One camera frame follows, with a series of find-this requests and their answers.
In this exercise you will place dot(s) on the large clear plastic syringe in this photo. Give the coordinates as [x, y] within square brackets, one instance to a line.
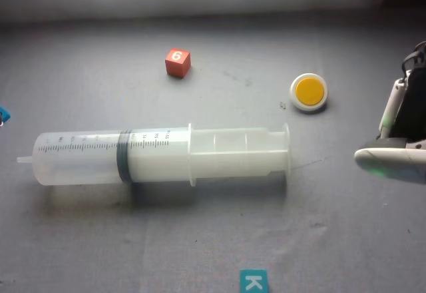
[156, 160]

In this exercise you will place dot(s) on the red number cube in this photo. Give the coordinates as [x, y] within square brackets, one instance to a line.
[177, 63]

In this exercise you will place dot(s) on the yellow push button white rim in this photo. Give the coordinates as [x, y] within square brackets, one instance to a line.
[309, 91]

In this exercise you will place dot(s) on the teal letter K block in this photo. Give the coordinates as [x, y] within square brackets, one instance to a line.
[253, 281]

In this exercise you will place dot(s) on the blue rectangular block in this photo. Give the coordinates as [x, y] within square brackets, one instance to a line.
[4, 113]

